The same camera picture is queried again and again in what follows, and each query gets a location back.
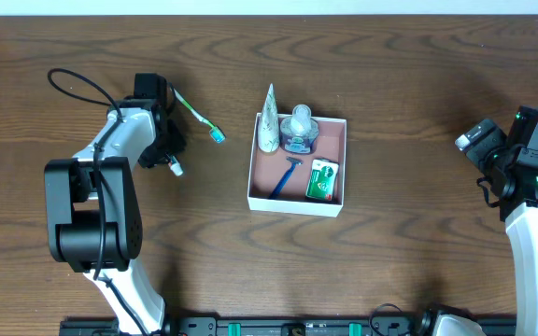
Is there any teal toothpaste tube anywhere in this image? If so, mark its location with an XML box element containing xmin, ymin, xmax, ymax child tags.
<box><xmin>167</xmin><ymin>156</ymin><xmax>184</xmax><ymax>176</ymax></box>

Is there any green white toothbrush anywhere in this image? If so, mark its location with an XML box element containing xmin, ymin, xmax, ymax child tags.
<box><xmin>172</xmin><ymin>88</ymin><xmax>226</xmax><ymax>144</ymax></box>

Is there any white floral cone tube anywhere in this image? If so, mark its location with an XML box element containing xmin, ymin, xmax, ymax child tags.
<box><xmin>257</xmin><ymin>84</ymin><xmax>279</xmax><ymax>153</ymax></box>

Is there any blue disposable razor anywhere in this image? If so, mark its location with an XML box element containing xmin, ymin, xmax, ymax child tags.
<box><xmin>269</xmin><ymin>157</ymin><xmax>303</xmax><ymax>200</ymax></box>

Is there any blue hand soap bottle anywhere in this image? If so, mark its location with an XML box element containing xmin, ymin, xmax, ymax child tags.
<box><xmin>279</xmin><ymin>105</ymin><xmax>319</xmax><ymax>155</ymax></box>

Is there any green white soap box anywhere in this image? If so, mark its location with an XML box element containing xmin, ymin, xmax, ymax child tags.
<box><xmin>305</xmin><ymin>159</ymin><xmax>339</xmax><ymax>202</ymax></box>

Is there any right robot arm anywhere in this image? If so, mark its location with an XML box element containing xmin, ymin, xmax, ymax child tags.
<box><xmin>455</xmin><ymin>117</ymin><xmax>538</xmax><ymax>335</ymax></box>

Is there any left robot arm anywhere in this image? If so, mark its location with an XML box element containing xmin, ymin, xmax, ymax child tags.
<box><xmin>44</xmin><ymin>97</ymin><xmax>185</xmax><ymax>335</ymax></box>

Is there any white box with pink interior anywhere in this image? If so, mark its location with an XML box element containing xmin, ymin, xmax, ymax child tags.
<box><xmin>247</xmin><ymin>117</ymin><xmax>347</xmax><ymax>217</ymax></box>

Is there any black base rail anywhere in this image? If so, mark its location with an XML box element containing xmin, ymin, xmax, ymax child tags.
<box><xmin>58</xmin><ymin>313</ymin><xmax>517</xmax><ymax>336</ymax></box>

